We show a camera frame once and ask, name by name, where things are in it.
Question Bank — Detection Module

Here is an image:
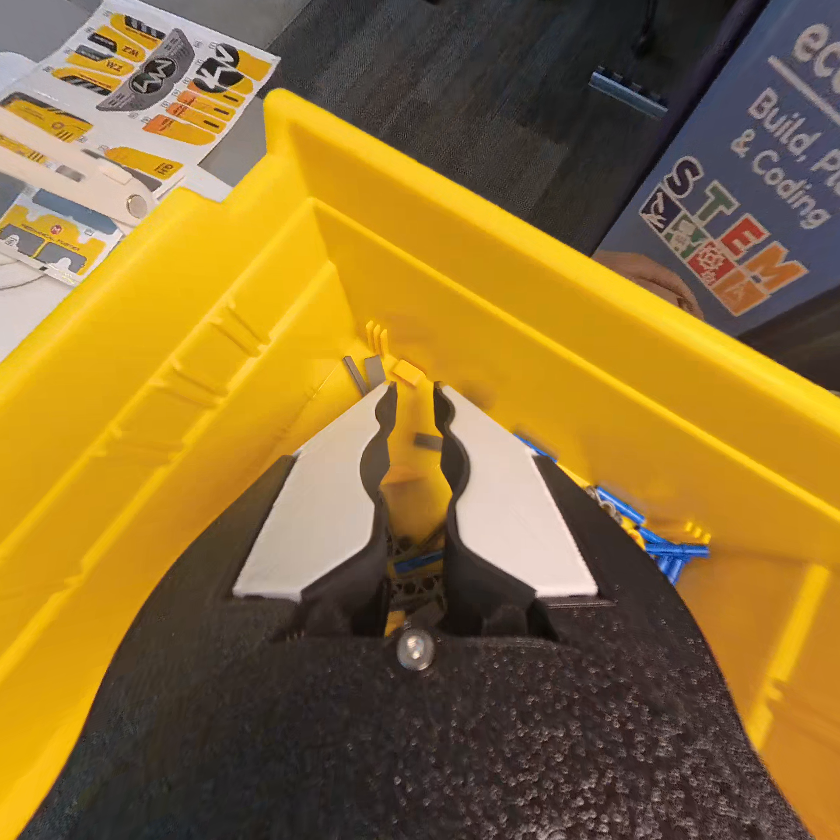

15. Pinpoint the yellow plastic storage bin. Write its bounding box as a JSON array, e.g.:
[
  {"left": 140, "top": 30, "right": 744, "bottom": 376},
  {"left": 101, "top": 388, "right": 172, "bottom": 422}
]
[{"left": 0, "top": 88, "right": 840, "bottom": 840}]

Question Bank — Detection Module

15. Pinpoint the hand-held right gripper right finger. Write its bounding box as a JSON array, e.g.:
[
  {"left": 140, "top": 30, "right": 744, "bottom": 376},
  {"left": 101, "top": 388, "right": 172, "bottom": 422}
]
[{"left": 432, "top": 382, "right": 599, "bottom": 636}]

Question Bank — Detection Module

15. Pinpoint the white monitor stand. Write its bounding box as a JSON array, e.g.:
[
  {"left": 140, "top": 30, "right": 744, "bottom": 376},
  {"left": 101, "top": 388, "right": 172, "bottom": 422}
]
[{"left": 0, "top": 52, "right": 234, "bottom": 362}]

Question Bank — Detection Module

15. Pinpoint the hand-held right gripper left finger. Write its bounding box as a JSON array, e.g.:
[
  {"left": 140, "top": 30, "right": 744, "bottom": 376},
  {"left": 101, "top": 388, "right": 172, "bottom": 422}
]
[{"left": 233, "top": 382, "right": 399, "bottom": 637}]

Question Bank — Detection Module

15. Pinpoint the grey desk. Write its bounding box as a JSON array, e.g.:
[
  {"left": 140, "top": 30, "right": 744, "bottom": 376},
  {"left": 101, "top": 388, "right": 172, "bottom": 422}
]
[{"left": 0, "top": 0, "right": 312, "bottom": 362}]

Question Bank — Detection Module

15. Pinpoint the heap of grey blue pieces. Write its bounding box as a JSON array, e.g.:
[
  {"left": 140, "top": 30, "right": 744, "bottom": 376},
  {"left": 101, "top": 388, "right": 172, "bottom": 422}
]
[{"left": 340, "top": 353, "right": 714, "bottom": 634}]

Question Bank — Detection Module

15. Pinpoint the blue toy kit box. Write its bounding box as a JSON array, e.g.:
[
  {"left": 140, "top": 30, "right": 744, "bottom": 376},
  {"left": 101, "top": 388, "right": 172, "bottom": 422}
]
[{"left": 592, "top": 0, "right": 840, "bottom": 337}]

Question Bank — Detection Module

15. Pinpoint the yellow blue sticker sheet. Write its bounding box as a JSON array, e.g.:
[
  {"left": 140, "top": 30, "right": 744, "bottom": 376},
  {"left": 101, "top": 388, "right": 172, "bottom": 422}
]
[{"left": 0, "top": 190, "right": 126, "bottom": 287}]

